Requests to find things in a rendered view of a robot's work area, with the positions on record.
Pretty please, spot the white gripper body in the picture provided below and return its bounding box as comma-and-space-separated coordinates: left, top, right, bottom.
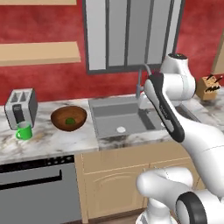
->
138, 90, 153, 110

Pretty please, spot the grey faucet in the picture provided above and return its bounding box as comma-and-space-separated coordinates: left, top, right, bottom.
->
135, 64, 153, 100

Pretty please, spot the grey sink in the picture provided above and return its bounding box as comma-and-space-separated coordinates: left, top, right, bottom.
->
87, 94, 202, 140

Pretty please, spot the green lime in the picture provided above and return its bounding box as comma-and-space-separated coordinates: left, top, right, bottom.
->
64, 116, 76, 126

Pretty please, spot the brown wooden bowl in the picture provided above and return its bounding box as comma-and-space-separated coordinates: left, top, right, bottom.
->
50, 105, 88, 132

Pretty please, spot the green mug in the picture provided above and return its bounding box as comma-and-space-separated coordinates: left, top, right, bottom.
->
15, 121, 34, 141

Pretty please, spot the wooden knife block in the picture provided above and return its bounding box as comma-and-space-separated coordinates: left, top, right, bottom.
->
194, 73, 223, 102

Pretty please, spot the grey framed window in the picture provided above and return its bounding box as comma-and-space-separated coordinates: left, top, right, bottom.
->
82, 0, 186, 75

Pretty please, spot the silver toaster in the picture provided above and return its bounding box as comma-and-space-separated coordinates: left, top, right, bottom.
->
3, 87, 39, 131

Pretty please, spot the grey dishwasher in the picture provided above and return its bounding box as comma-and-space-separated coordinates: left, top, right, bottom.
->
0, 154, 83, 224

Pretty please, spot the tan wall cabinet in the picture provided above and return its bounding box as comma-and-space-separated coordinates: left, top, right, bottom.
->
211, 37, 224, 75

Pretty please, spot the tan wooden wall shelf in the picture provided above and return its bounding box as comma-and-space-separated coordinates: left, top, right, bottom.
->
0, 0, 78, 6
0, 40, 82, 67

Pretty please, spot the black dishwasher handle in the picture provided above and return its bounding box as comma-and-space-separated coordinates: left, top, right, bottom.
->
0, 169, 63, 191

